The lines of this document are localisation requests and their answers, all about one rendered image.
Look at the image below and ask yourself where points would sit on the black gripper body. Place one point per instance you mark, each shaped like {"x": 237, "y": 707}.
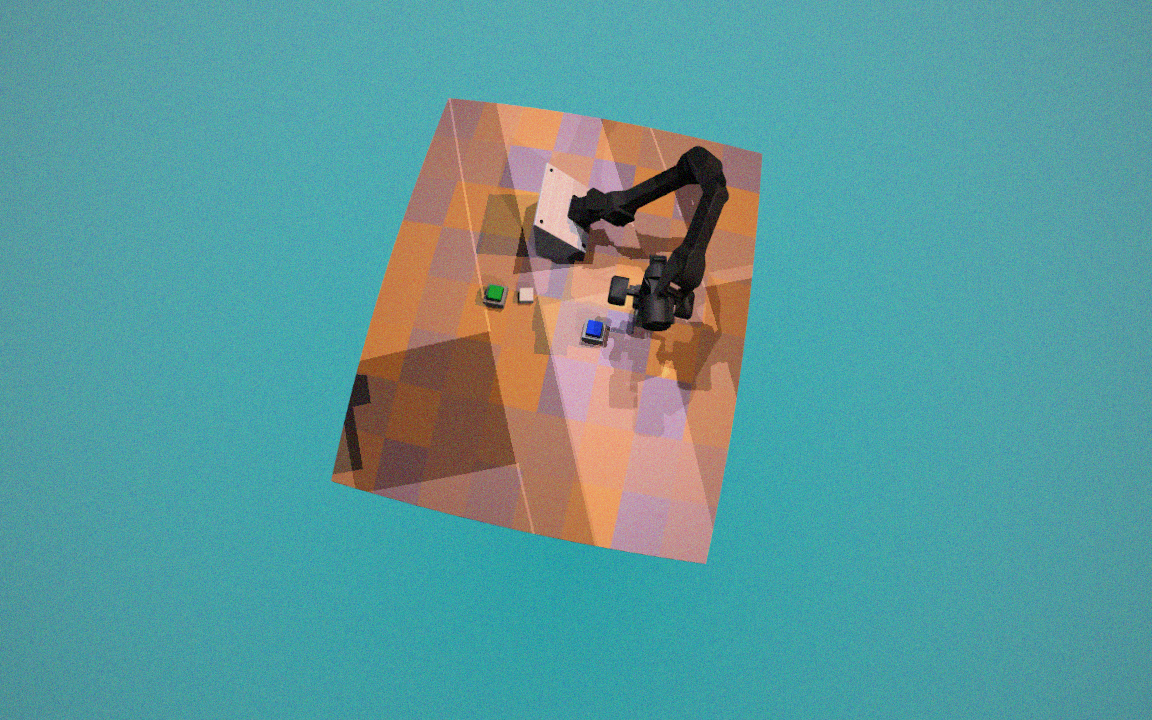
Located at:
{"x": 618, "y": 294}

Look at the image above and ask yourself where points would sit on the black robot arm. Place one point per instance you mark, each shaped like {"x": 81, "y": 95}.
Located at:
{"x": 686, "y": 265}

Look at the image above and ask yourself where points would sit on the green button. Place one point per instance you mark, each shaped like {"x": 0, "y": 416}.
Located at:
{"x": 496, "y": 296}

